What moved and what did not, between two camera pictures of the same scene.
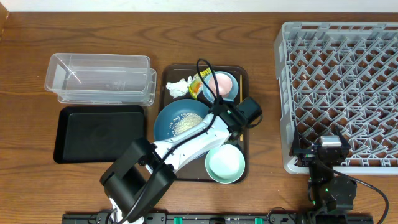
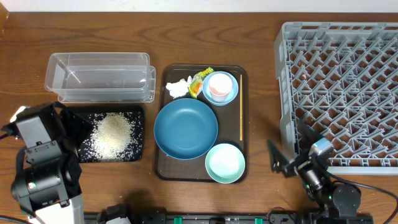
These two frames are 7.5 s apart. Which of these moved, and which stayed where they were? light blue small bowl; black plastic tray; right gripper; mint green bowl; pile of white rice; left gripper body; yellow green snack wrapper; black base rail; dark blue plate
Moved: left gripper body; pile of white rice; right gripper
Stayed: black base rail; yellow green snack wrapper; mint green bowl; dark blue plate; light blue small bowl; black plastic tray
